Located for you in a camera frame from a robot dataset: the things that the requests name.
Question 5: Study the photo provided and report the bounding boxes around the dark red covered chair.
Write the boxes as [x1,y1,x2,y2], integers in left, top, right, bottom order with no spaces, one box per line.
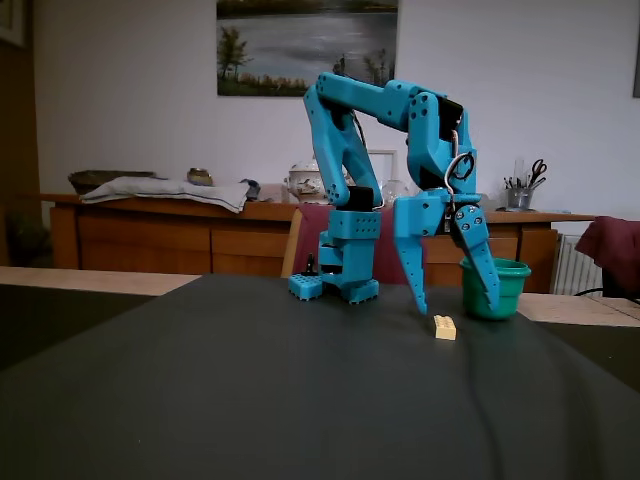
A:
[574,215,640,302]

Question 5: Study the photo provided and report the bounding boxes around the metal pen holder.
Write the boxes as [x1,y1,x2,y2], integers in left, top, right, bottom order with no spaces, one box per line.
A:
[502,174,536,212]

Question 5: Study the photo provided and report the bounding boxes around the white porcelain tureen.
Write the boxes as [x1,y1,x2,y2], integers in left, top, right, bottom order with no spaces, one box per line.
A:
[284,158,324,205]

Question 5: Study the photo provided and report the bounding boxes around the dark grey table mat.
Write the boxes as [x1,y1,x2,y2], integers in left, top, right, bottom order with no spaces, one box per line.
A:
[0,273,640,480]

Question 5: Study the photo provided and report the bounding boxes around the wooden chair frame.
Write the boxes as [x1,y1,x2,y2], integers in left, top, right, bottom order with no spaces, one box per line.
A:
[280,208,304,279]

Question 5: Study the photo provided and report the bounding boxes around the pale yellow lego brick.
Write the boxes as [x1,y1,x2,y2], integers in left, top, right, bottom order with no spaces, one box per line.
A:
[432,314,459,342]

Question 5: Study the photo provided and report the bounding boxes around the black handled scissors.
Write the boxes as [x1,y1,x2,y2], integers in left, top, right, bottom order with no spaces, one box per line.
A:
[527,158,548,190]

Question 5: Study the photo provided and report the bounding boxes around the round clear glass vase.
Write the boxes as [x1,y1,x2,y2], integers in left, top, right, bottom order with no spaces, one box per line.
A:
[381,178,412,207]

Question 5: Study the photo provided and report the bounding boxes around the white radiator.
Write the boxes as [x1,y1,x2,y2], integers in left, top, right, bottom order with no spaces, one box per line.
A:
[552,232,607,296]

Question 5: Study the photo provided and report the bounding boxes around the wooden sideboard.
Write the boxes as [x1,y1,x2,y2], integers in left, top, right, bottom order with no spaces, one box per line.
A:
[39,193,599,294]

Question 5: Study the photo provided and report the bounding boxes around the green plastic cup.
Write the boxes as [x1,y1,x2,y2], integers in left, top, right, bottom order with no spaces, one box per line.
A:
[459,257,532,321]

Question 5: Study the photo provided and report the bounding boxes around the white picture frame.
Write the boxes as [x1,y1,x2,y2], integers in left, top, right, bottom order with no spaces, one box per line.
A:
[366,148,400,182]

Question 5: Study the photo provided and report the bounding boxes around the lake landscape painting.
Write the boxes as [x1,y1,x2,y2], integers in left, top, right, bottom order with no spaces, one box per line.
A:
[216,0,400,99]

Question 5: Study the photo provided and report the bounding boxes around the folded white cloth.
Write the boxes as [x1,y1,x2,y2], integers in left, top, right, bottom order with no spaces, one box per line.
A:
[79,175,261,215]

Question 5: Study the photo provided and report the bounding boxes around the blue gripper black motor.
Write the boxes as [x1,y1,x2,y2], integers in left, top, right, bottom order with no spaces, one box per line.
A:
[393,191,502,316]

